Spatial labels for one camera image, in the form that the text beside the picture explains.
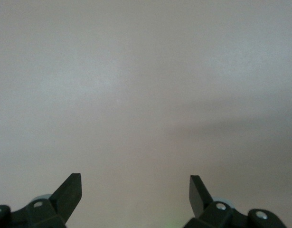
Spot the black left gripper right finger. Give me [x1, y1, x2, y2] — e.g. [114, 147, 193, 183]
[183, 175, 289, 228]

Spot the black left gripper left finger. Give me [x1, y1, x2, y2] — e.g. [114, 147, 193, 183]
[0, 173, 83, 228]

